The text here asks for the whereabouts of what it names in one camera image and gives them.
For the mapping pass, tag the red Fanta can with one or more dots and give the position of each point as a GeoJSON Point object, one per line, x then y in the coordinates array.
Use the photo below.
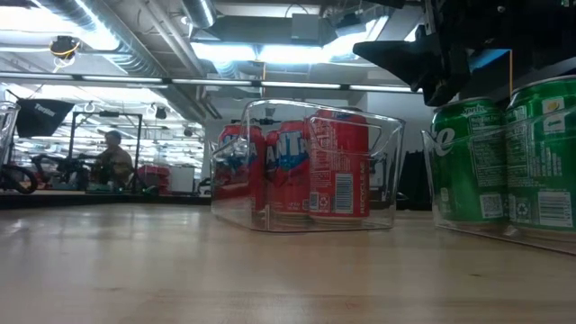
{"type": "Point", "coordinates": [290, 189]}
{"type": "Point", "coordinates": [337, 157]}
{"type": "Point", "coordinates": [238, 189]}

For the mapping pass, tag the clear plastic bin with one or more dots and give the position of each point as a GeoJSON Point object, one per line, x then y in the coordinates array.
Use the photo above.
{"type": "Point", "coordinates": [288, 225]}
{"type": "Point", "coordinates": [540, 240]}

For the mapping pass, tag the narrow silver air duct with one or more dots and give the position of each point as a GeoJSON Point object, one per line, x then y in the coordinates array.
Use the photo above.
{"type": "Point", "coordinates": [200, 11]}

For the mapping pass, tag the person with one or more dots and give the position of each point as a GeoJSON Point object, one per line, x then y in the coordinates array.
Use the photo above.
{"type": "Point", "coordinates": [114, 164]}

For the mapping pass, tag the bright ceiling light panel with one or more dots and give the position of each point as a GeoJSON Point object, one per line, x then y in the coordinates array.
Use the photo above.
{"type": "Point", "coordinates": [288, 53]}

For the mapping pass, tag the large silver air duct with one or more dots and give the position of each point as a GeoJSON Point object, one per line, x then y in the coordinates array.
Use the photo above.
{"type": "Point", "coordinates": [112, 40]}

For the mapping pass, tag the red storage crate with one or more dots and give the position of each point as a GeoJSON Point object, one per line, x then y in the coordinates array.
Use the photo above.
{"type": "Point", "coordinates": [153, 177]}

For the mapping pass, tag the long linear ceiling light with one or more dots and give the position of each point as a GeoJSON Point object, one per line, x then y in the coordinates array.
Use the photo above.
{"type": "Point", "coordinates": [211, 82]}

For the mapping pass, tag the black bicycle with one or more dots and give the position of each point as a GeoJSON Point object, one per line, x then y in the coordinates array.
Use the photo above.
{"type": "Point", "coordinates": [18, 180]}

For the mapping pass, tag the grey ceiling box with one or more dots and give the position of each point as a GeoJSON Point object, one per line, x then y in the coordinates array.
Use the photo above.
{"type": "Point", "coordinates": [307, 28]}

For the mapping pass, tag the black rectangular rack frame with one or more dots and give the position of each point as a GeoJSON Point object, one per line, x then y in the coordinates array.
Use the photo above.
{"type": "Point", "coordinates": [109, 114]}

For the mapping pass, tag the white cabinet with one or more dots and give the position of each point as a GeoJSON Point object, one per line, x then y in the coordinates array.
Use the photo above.
{"type": "Point", "coordinates": [182, 180]}

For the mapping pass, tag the black pennant white lettering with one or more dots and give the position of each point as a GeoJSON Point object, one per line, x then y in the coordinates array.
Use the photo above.
{"type": "Point", "coordinates": [45, 114]}

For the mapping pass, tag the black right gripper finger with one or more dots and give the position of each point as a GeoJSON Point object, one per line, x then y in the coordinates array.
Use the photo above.
{"type": "Point", "coordinates": [396, 56]}

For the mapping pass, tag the green Sprite can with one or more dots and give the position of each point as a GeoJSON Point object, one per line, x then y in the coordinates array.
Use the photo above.
{"type": "Point", "coordinates": [544, 157]}
{"type": "Point", "coordinates": [468, 180]}

